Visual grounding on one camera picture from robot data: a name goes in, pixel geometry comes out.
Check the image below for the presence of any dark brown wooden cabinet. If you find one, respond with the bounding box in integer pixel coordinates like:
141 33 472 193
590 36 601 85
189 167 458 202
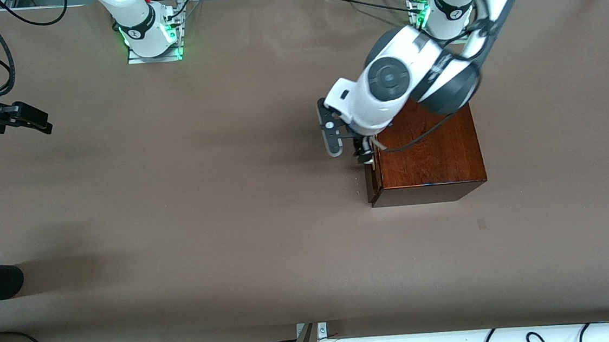
360 95 489 209

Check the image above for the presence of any aluminium corner bracket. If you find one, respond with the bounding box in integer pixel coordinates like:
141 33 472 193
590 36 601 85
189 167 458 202
295 321 329 342

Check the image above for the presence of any black hanging cable loop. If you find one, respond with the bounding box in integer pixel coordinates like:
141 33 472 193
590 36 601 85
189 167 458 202
0 0 70 31

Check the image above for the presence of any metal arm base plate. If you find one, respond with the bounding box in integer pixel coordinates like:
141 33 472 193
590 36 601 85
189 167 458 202
407 0 472 49
123 0 184 66

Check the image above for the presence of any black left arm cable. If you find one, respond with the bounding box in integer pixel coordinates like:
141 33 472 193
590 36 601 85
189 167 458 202
372 109 462 155

